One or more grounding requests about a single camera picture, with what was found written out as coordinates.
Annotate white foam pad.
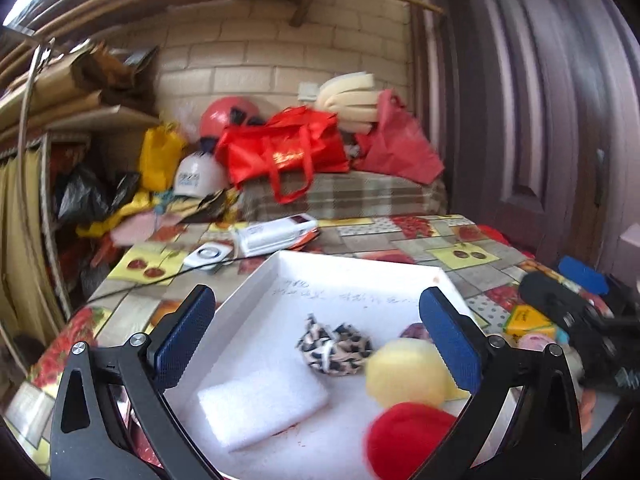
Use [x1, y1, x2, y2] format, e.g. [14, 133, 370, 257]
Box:
[196, 362, 331, 453]

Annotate purple door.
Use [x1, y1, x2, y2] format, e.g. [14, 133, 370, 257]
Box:
[405, 0, 640, 271]

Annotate pink paper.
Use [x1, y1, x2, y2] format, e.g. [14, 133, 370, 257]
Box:
[111, 212, 186, 246]

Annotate black plastic bag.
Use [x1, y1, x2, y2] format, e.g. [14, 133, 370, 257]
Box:
[52, 162, 141, 226]

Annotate white round device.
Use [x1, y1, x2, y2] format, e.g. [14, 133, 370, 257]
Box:
[182, 241, 236, 272]

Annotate white cardboard box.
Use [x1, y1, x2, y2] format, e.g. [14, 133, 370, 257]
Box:
[160, 250, 506, 480]

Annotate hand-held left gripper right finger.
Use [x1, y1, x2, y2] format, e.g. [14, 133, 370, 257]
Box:
[419, 286, 585, 480]

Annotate pink round item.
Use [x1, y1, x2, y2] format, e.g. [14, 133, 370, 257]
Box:
[517, 332, 548, 356]

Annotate yellow plastic sheet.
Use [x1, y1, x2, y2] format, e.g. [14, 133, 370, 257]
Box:
[75, 190, 161, 238]

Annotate purple soft item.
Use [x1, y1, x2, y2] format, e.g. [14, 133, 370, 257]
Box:
[398, 322, 436, 343]

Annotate plaid blanket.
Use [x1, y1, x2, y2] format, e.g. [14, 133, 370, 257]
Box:
[240, 170, 448, 223]

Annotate red soft ball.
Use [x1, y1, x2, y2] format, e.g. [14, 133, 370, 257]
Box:
[366, 402, 458, 480]

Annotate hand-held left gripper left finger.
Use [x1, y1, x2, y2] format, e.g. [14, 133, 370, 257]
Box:
[49, 284, 218, 480]

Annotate yellow sponge ball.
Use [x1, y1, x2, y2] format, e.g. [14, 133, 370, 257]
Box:
[365, 337, 471, 408]

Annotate red plastic bag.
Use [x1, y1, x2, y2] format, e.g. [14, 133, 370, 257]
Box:
[352, 89, 446, 186]

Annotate cardboard pile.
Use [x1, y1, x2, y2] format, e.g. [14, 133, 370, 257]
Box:
[0, 40, 161, 131]

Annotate yellow bag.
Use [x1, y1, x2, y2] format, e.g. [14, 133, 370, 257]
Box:
[138, 122, 188, 191]

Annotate red helmet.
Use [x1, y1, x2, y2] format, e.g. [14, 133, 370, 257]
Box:
[200, 96, 263, 141]

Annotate yellow green packet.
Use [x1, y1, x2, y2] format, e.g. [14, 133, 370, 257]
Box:
[502, 304, 557, 342]

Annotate red cloth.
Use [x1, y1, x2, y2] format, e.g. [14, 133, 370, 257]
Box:
[472, 224, 513, 248]

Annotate thin black cable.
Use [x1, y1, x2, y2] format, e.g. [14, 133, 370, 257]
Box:
[82, 255, 281, 306]

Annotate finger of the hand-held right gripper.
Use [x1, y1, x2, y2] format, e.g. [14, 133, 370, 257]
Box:
[556, 255, 612, 297]
[517, 271, 608, 342]

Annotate white rectangular device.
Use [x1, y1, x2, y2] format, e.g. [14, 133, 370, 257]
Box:
[232, 214, 321, 258]

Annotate yellow curtain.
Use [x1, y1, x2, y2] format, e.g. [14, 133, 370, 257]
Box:
[0, 157, 56, 321]

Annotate cream foam strips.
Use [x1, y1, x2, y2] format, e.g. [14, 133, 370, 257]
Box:
[314, 72, 381, 136]

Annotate leopard print scrunchie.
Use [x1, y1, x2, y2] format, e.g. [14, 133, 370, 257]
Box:
[295, 314, 375, 376]

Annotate white spray bottle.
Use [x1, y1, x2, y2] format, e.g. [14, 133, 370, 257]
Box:
[172, 150, 231, 198]

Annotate red tote bag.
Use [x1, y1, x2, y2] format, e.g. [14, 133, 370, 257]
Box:
[215, 106, 351, 206]

